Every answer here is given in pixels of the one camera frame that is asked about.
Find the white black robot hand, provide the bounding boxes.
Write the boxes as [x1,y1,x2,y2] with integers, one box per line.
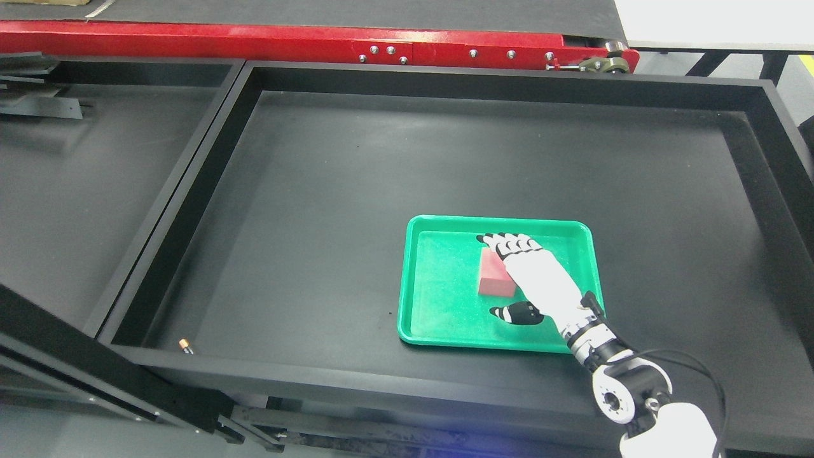
[476,233,599,339]

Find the pink foam block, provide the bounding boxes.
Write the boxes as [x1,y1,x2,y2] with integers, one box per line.
[477,247,516,298]

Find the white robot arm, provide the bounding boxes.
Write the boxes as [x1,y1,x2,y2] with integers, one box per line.
[562,291,724,457]

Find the green plastic tray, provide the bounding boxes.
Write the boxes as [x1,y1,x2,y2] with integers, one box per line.
[396,215,603,354]

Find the black metal shelf right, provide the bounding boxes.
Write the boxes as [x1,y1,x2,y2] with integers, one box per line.
[101,62,812,456]

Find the black metal shelf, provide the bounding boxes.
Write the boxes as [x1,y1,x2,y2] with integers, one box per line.
[2,56,244,443]
[101,62,812,456]

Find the black metal shelf left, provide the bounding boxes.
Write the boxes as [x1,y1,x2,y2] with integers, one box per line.
[2,56,244,443]

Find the small brass screw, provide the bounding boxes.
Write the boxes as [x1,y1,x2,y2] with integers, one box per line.
[178,338,195,356]

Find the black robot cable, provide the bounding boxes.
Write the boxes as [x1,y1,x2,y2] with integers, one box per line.
[636,349,729,458]

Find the red conveyor frame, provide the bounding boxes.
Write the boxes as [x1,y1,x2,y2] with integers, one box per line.
[1,20,640,73]

